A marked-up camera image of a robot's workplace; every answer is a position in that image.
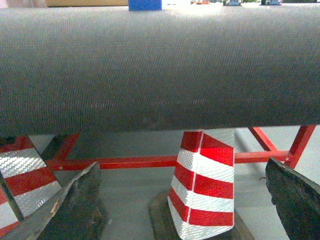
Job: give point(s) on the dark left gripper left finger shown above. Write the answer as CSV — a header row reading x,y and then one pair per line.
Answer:
x,y
71,214

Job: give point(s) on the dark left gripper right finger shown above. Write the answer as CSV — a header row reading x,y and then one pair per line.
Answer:
x,y
296,198

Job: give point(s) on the blue plastic part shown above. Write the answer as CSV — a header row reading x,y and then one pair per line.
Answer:
x,y
145,5

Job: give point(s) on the red metal table frame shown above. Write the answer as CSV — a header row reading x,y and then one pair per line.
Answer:
x,y
60,162

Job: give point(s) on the red white striped corner post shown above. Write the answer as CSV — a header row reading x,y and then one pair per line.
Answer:
x,y
26,183

